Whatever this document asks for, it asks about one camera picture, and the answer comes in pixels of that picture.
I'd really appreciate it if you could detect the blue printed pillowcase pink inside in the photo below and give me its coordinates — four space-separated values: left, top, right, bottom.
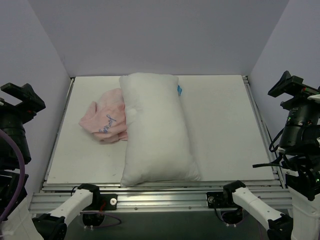
78 84 185 145

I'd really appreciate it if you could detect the white pillow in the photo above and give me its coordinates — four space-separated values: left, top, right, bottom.
119 72 200 187

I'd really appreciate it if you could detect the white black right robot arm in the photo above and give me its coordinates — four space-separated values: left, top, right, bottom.
219 71 320 240

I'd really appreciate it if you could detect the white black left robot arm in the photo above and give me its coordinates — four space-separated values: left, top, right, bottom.
0 83 101 240

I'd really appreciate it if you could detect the aluminium table edge rail right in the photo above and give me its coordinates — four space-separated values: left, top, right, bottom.
241 74 288 188

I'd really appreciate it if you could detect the aluminium table edge rail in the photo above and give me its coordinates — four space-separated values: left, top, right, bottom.
42 77 76 182
241 74 288 188

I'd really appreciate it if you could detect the aluminium table edge rail left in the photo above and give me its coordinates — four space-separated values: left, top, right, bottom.
42 77 76 182

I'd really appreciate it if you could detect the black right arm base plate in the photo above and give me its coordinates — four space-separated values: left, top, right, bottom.
206 191 239 209

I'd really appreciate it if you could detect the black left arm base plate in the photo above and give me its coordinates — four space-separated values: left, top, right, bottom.
83 193 118 212

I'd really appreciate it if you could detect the aluminium front rail frame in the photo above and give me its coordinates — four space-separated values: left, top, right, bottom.
29 180 292 214

